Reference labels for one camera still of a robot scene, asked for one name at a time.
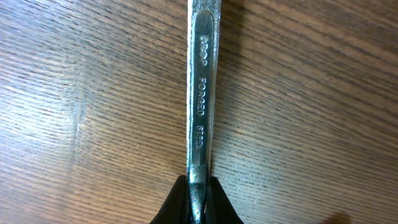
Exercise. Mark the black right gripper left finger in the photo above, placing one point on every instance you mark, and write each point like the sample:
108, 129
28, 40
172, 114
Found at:
174, 210

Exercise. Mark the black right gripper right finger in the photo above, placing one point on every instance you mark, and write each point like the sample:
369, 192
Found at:
219, 209

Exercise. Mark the silver steel wrench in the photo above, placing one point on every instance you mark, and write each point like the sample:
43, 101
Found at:
203, 32

